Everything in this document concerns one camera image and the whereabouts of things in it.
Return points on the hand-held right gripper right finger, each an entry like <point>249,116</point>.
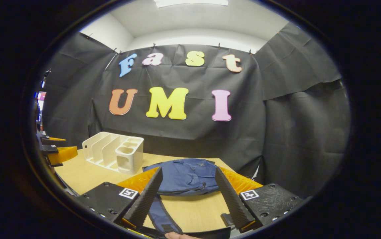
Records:
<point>232,202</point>

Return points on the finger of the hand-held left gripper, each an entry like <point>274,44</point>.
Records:
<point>64,154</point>
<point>49,144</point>

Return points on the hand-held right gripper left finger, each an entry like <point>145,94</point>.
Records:
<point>145,199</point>

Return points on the white plastic bookshelf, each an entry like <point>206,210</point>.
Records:
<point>130,159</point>

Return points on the blue schoolbag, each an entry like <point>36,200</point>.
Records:
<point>187,176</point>

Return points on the lit screen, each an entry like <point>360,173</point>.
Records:
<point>41,106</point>

